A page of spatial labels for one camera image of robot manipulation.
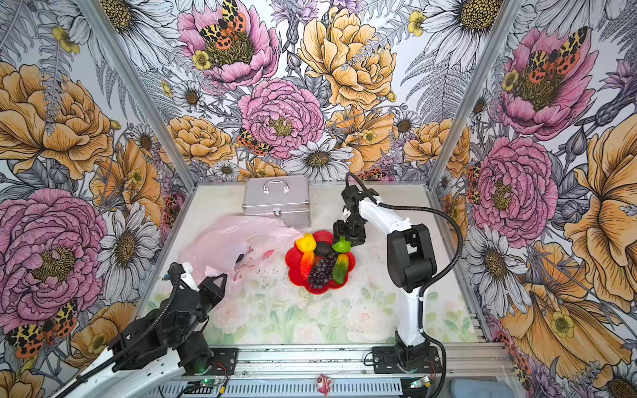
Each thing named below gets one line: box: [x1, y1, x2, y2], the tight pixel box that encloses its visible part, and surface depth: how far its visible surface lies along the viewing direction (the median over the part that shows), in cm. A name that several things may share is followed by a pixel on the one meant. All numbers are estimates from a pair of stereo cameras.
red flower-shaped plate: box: [284, 230, 357, 295], surface depth 91 cm
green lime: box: [332, 236, 352, 253], surface depth 92 cm
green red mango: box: [331, 252, 350, 285], surface depth 88 cm
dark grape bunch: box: [308, 252, 337, 289], surface depth 90 cm
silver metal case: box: [242, 174, 312, 229], surface depth 99 cm
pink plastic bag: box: [177, 215, 303, 287], surface depth 92 cm
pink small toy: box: [316, 373, 333, 397], surface depth 69 cm
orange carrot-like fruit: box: [299, 251, 315, 280], surface depth 93 cm
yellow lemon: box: [295, 232, 317, 253], surface depth 93 cm
